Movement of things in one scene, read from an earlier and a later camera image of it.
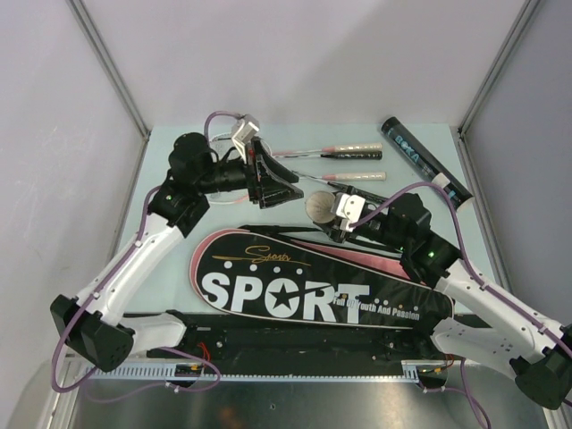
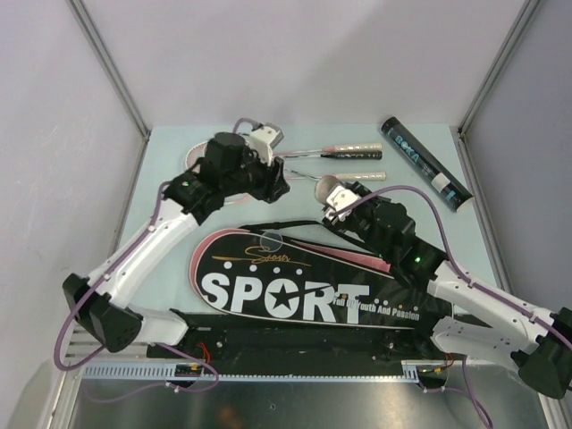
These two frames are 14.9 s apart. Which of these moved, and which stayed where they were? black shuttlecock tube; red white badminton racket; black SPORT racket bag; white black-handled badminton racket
Moved: black shuttlecock tube
Stayed: white black-handled badminton racket; black SPORT racket bag; red white badminton racket
